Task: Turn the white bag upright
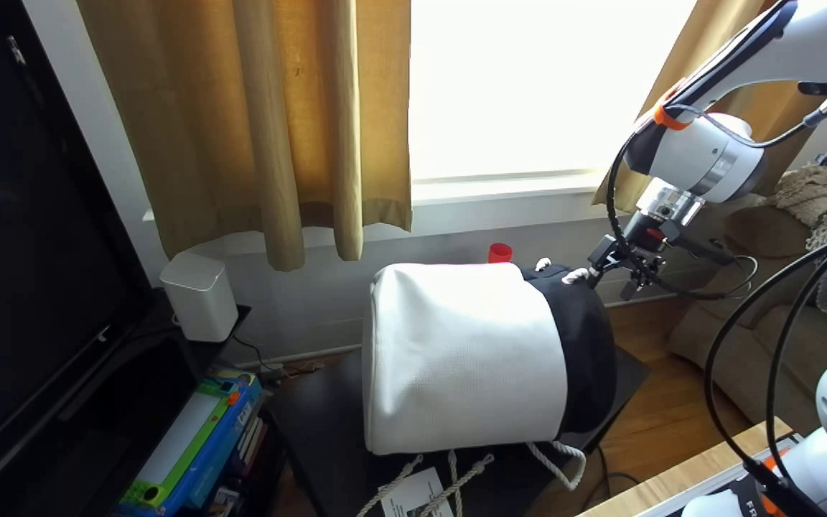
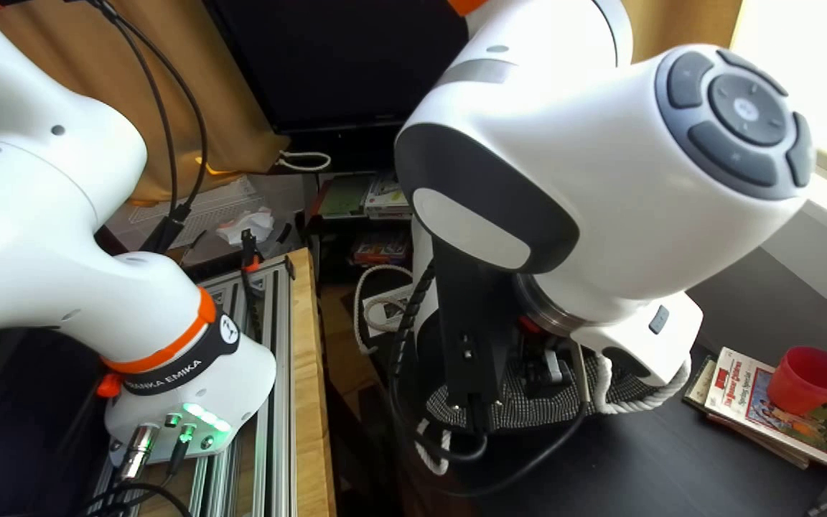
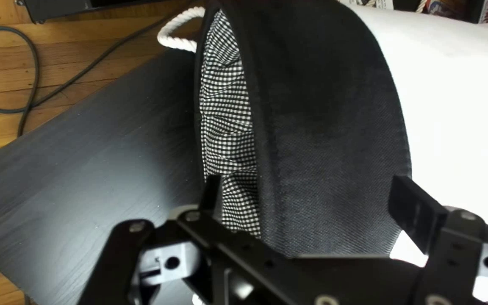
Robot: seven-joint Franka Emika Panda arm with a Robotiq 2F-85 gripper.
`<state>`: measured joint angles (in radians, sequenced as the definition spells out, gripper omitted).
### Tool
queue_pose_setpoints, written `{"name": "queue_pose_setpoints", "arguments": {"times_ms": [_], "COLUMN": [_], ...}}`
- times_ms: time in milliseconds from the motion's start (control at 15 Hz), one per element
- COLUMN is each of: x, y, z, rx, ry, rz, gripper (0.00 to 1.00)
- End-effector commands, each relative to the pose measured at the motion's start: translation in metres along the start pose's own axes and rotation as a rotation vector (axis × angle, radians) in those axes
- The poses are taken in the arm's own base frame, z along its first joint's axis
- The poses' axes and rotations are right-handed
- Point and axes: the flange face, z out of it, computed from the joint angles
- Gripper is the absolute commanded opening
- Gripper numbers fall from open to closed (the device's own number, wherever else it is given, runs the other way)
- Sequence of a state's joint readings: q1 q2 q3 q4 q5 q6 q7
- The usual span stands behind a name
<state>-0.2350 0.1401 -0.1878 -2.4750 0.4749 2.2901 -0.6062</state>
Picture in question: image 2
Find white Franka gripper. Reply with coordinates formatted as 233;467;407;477
569;290;705;387

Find illustrated paperback book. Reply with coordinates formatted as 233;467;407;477
684;345;827;480

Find red plastic cup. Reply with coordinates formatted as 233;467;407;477
766;345;827;415

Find white power strip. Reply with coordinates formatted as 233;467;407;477
359;285;418;339

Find red flat box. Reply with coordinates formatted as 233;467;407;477
351;237;414;273

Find tan curtain beside window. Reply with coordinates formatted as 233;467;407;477
616;0;746;61

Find green printed box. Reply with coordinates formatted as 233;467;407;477
321;171;411;221

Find wooden board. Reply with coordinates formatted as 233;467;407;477
282;244;338;517

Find black monitor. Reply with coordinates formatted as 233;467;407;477
203;0;473;141

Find crumpled white tissue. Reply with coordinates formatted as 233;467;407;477
214;207;279;250

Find tan curtain with wide folds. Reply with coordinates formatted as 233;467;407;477
0;0;292;207

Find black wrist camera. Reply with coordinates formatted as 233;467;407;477
425;234;530;435

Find white power cable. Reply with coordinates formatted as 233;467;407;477
351;262;421;359

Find aluminium frame rails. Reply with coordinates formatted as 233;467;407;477
87;256;299;517

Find white cable loop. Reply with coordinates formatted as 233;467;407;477
276;150;336;174

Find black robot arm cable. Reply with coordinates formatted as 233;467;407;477
87;0;210;253

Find black base cables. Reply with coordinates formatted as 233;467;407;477
77;474;196;517

